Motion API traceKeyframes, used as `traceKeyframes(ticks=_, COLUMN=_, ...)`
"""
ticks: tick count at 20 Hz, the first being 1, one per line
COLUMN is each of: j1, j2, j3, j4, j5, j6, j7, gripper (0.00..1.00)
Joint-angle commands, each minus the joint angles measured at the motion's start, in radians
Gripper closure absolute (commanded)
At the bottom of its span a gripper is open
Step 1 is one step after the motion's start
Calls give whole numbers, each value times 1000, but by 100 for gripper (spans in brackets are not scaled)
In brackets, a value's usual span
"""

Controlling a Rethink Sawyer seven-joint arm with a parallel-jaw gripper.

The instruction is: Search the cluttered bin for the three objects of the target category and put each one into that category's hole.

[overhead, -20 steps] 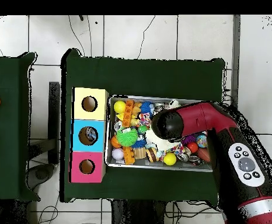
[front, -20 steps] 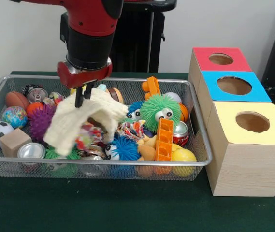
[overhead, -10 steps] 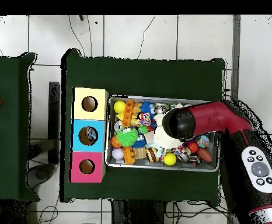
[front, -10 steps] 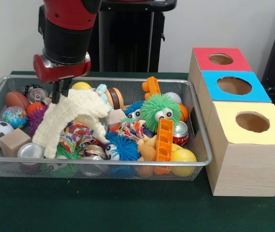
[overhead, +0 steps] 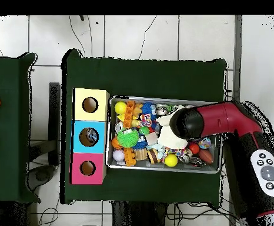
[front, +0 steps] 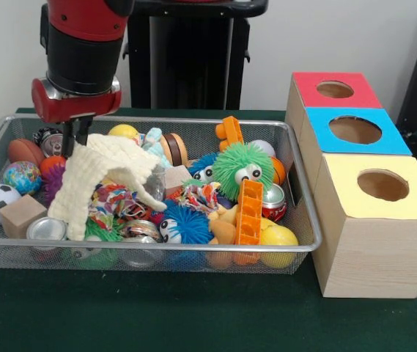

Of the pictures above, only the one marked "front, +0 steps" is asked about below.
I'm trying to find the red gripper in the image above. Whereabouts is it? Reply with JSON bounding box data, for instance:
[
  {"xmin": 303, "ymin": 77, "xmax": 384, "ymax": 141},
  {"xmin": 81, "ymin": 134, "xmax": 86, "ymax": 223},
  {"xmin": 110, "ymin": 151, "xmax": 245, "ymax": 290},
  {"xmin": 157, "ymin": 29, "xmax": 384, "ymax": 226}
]
[{"xmin": 31, "ymin": 77, "xmax": 123, "ymax": 158}]

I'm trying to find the cream knitted cloth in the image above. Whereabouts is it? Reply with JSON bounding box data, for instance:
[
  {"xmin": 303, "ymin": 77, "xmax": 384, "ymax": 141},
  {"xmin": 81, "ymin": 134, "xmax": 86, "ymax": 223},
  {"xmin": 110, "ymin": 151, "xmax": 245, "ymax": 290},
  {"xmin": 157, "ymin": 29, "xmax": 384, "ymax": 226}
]
[{"xmin": 48, "ymin": 133, "xmax": 168, "ymax": 242}]

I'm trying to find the crushed clear plastic bottle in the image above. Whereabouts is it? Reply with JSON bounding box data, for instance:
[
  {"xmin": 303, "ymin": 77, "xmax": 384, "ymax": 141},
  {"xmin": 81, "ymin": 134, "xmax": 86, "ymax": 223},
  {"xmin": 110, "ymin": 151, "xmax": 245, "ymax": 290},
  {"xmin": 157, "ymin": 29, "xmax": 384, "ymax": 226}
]
[{"xmin": 144, "ymin": 164, "xmax": 168, "ymax": 202}]

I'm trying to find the green spiky toy with eyes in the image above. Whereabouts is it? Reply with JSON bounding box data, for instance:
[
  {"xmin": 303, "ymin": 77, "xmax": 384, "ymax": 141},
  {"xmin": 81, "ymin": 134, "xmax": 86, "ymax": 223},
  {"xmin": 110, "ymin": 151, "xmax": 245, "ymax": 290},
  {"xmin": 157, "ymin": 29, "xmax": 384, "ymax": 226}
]
[{"xmin": 212, "ymin": 142, "xmax": 275, "ymax": 202}]

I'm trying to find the silver mesh bin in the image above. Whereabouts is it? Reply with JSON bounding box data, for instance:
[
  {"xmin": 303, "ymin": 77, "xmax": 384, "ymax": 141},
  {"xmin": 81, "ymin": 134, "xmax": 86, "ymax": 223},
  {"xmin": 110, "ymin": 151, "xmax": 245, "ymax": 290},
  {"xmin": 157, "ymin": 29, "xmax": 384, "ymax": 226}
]
[{"xmin": 0, "ymin": 113, "xmax": 322, "ymax": 276}]

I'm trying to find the wooden box with three holes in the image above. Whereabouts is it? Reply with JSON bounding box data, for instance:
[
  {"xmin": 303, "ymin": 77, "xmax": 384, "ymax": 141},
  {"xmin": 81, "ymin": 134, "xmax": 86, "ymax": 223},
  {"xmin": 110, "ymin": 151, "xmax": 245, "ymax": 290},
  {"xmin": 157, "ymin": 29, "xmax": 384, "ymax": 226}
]
[{"xmin": 284, "ymin": 71, "xmax": 417, "ymax": 298}]

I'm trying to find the yellow ball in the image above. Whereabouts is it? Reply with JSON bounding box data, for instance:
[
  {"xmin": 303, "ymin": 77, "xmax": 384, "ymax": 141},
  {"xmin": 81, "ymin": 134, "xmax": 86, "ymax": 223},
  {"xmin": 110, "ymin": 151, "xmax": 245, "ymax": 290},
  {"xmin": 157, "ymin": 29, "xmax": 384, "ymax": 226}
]
[
  {"xmin": 107, "ymin": 124, "xmax": 139, "ymax": 142},
  {"xmin": 259, "ymin": 225, "xmax": 299, "ymax": 271}
]

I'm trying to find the colourful globe ball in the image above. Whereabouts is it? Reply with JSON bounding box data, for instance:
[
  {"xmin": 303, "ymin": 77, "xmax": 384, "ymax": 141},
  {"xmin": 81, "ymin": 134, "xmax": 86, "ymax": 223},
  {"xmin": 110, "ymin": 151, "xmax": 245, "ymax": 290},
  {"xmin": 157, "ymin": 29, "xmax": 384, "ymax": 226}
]
[{"xmin": 2, "ymin": 161, "xmax": 43, "ymax": 196}]

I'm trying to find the blue spiky toy with eyes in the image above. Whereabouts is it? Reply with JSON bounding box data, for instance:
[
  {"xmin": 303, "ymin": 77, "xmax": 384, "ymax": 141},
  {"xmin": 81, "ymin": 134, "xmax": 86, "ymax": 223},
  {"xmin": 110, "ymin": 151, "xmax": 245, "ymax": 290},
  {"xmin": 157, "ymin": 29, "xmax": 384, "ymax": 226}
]
[{"xmin": 158, "ymin": 205, "xmax": 213, "ymax": 245}]

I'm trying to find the orange plastic building block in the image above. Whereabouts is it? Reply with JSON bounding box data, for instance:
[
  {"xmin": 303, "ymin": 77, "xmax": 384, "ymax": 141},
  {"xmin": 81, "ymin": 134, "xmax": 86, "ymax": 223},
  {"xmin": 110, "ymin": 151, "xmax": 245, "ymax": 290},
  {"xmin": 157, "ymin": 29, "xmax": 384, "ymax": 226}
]
[
  {"xmin": 215, "ymin": 116, "xmax": 245, "ymax": 152},
  {"xmin": 234, "ymin": 178, "xmax": 265, "ymax": 246}
]

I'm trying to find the orange toy basketball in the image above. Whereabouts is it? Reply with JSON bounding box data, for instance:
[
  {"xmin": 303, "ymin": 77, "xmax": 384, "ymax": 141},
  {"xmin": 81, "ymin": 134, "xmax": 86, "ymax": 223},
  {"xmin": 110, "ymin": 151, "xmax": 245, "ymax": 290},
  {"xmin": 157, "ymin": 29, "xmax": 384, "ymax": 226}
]
[{"xmin": 270, "ymin": 156, "xmax": 287, "ymax": 186}]

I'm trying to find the dark green table cloth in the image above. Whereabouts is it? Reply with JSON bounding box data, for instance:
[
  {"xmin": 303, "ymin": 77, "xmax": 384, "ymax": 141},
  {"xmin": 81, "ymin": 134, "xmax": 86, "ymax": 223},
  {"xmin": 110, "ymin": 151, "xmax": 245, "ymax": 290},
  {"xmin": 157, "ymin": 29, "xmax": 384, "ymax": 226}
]
[{"xmin": 0, "ymin": 106, "xmax": 417, "ymax": 352}]

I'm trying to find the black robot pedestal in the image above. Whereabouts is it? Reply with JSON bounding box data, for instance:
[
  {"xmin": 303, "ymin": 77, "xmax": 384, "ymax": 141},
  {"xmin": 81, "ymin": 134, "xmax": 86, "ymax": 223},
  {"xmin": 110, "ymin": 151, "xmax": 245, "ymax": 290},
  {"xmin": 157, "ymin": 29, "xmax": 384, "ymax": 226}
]
[{"xmin": 122, "ymin": 0, "xmax": 270, "ymax": 110}]

